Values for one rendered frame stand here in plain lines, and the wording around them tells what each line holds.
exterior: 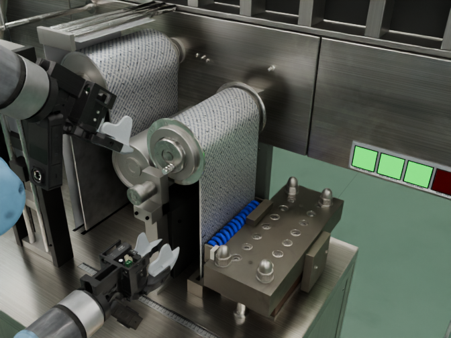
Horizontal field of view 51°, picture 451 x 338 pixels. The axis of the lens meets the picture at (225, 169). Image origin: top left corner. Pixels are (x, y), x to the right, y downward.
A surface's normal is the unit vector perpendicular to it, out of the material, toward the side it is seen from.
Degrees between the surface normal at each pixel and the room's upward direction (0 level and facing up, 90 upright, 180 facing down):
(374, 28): 90
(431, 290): 0
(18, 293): 0
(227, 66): 90
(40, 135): 79
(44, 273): 0
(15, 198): 90
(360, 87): 90
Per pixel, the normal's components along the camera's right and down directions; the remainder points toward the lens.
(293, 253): 0.02, -0.86
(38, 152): -0.55, 0.25
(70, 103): 0.84, 0.29
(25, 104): 0.57, 0.70
